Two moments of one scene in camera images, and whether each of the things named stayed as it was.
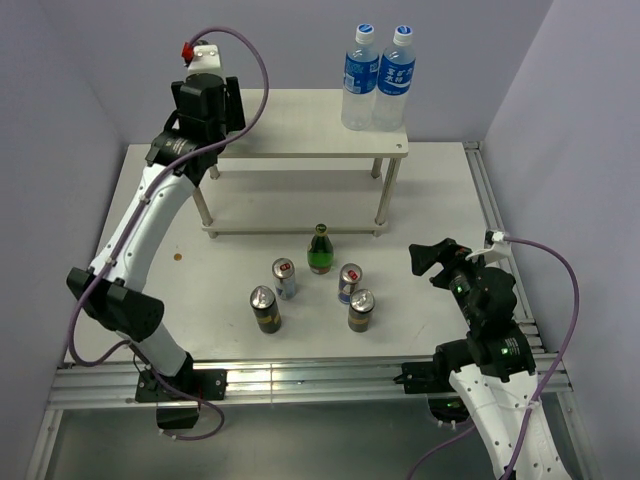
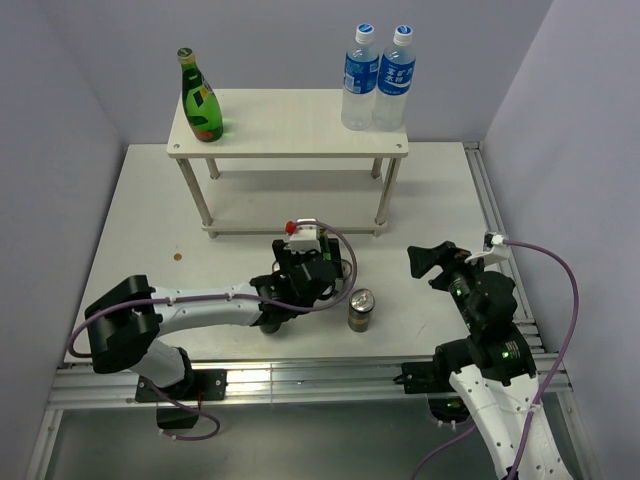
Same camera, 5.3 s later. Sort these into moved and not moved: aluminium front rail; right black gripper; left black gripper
Moved: left black gripper
Not moved: right black gripper; aluminium front rail
